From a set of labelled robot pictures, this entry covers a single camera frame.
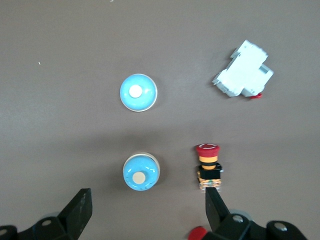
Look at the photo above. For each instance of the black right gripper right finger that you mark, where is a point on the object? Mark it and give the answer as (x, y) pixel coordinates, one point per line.
(217, 217)

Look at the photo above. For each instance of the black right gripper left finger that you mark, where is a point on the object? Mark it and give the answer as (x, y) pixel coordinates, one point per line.
(75, 215)

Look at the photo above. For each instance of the blue desk bell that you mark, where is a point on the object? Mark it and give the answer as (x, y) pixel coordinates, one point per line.
(140, 165)
(147, 95)

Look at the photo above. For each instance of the red push button grey body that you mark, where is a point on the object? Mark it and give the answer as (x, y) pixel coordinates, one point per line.
(197, 233)

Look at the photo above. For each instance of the yellow black emergency stop button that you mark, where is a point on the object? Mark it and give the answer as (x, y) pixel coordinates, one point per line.
(208, 175)

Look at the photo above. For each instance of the brown table mat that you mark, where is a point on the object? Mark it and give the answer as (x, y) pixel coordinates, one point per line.
(50, 100)

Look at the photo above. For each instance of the white circuit breaker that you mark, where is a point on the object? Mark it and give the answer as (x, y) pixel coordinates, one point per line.
(240, 72)

